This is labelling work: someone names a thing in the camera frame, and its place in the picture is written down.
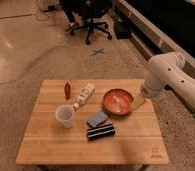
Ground black white striped block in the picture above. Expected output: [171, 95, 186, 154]
[87, 124, 116, 141]

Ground blue sponge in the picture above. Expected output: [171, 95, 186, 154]
[87, 112, 108, 128]

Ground black bag on floor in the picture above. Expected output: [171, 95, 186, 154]
[114, 22, 131, 39]

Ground orange bowl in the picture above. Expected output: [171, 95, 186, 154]
[102, 88, 134, 116]

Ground wooden table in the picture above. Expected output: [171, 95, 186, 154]
[16, 79, 168, 165]

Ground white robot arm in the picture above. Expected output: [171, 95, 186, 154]
[140, 52, 195, 108]

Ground translucent plastic cup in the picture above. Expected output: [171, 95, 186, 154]
[55, 105, 75, 128]

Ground black office chair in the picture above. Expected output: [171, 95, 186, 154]
[59, 0, 113, 46]

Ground small red bottle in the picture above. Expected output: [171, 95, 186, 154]
[64, 82, 71, 100]

